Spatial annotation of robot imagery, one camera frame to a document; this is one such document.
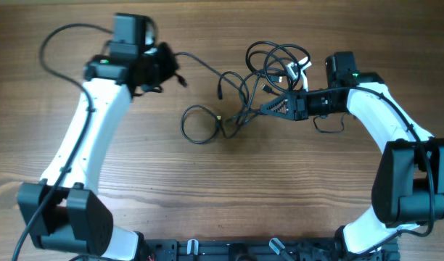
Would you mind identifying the black micro USB cable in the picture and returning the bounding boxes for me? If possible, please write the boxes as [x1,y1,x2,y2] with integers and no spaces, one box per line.
[173,51,266,126]

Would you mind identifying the black USB cable blue plug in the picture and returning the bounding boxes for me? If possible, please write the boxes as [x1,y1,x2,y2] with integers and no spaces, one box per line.
[177,41,311,144]

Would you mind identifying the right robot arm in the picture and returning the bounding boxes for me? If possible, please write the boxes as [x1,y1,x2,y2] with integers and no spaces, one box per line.
[260,51,444,260]

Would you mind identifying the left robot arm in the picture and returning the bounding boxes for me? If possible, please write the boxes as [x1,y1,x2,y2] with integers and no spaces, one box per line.
[17,13,178,260]

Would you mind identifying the left camera cable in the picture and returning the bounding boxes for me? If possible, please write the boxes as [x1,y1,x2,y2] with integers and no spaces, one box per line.
[11,23,114,261]

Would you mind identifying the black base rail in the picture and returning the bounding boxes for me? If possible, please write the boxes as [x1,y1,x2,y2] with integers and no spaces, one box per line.
[134,237,400,261]

